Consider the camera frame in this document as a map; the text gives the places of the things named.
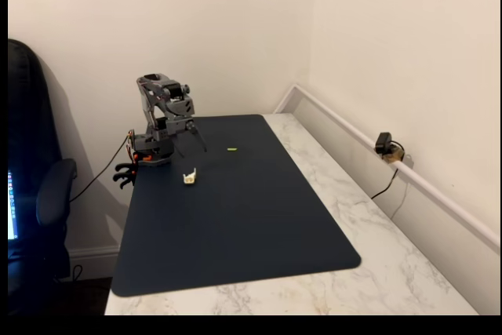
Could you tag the laptop screen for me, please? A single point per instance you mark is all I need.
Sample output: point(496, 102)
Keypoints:
point(12, 205)

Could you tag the white baseboard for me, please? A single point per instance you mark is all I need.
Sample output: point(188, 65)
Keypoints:
point(94, 260)

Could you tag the dark desk mat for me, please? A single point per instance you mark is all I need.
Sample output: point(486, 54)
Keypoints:
point(235, 213)

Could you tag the black webcam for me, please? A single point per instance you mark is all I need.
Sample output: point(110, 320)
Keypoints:
point(382, 143)

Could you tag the tan webcam mount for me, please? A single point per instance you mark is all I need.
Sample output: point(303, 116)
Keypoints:
point(393, 157)

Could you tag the white wall rail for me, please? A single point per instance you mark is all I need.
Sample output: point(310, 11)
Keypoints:
point(392, 162)

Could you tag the small white plastic object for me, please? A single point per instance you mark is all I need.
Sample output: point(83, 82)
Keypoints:
point(190, 178)

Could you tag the black office chair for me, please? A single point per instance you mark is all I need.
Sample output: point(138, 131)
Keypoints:
point(31, 154)

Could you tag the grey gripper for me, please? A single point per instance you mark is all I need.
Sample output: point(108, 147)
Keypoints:
point(177, 125)

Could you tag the black orange table clamp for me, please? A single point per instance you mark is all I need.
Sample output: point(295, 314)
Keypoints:
point(124, 183)
point(124, 170)

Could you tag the grey robot arm with base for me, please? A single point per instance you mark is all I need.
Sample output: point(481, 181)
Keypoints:
point(155, 115)

